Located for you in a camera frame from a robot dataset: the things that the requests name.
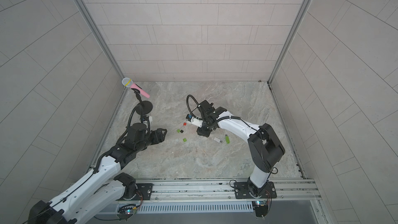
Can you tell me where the green usb drive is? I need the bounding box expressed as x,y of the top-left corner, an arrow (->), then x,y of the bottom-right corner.
225,134 -> 230,144

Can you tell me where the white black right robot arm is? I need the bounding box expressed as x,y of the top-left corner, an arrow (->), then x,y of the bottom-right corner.
186,95 -> 285,198

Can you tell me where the pink toy microphone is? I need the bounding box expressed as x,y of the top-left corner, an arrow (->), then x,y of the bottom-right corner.
122,77 -> 150,98

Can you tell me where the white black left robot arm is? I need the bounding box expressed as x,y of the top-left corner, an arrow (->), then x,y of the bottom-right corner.
26,101 -> 167,224

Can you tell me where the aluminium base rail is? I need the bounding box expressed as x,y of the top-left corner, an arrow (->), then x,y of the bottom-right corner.
58,177 -> 322,215

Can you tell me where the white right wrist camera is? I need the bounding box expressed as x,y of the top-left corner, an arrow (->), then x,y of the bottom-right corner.
186,114 -> 203,128

